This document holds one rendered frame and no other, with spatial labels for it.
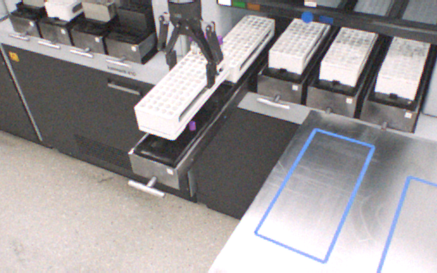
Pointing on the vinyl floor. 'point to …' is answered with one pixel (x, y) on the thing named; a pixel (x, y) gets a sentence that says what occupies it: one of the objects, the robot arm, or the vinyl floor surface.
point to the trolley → (351, 206)
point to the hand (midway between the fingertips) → (192, 73)
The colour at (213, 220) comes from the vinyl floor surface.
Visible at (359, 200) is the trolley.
